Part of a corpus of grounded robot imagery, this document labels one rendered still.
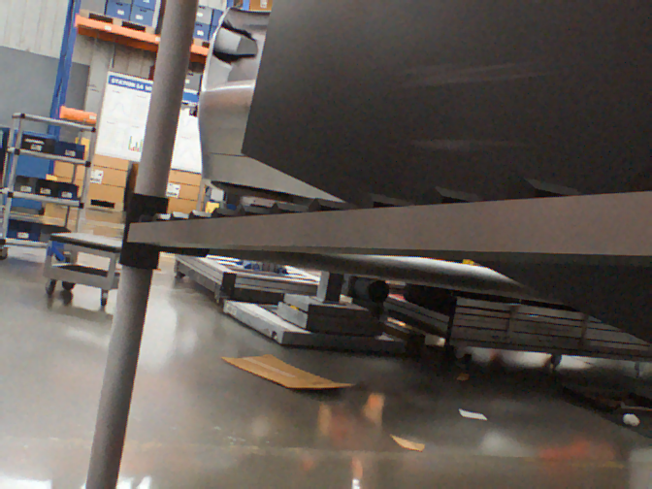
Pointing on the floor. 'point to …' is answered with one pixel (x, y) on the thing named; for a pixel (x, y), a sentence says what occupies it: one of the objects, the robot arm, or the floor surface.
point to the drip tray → (636, 404)
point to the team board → (133, 138)
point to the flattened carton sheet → (281, 373)
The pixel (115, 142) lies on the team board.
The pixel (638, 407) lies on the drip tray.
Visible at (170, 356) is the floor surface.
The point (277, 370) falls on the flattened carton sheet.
